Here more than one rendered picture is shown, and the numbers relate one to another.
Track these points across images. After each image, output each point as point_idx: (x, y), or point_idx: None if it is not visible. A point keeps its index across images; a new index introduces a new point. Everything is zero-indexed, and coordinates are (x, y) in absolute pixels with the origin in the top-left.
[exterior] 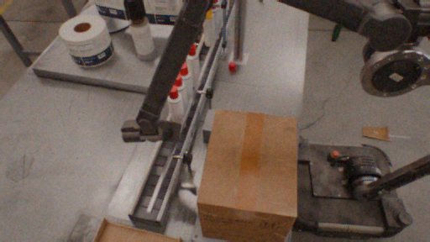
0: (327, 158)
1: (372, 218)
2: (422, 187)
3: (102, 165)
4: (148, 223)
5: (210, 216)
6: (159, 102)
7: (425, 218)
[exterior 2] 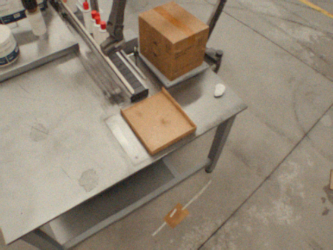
0: None
1: (207, 63)
2: (211, 44)
3: (85, 96)
4: (141, 95)
5: (177, 53)
6: (122, 14)
7: (222, 56)
